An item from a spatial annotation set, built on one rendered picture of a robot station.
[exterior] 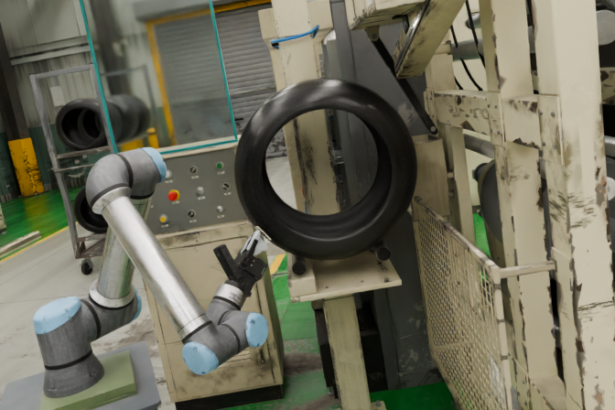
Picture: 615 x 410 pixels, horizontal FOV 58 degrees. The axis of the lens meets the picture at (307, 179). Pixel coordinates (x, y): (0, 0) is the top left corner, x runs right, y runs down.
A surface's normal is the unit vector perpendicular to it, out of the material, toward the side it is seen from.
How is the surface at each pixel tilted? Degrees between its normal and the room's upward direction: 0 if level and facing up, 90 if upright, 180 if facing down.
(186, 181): 90
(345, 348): 90
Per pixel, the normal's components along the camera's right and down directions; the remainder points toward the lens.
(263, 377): 0.04, 0.18
